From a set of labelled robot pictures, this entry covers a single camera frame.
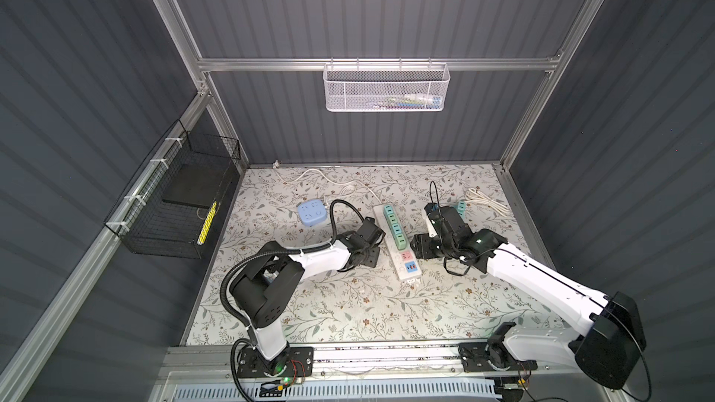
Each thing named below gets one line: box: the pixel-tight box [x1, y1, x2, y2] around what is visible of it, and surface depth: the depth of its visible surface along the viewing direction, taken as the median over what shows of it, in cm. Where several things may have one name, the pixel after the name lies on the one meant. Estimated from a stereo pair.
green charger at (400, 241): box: [395, 233, 407, 251], surface depth 92 cm
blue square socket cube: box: [296, 199, 328, 228], surface depth 106 cm
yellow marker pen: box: [196, 201, 218, 246], surface depth 69 cm
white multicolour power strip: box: [372, 203, 422, 282], surface depth 92 cm
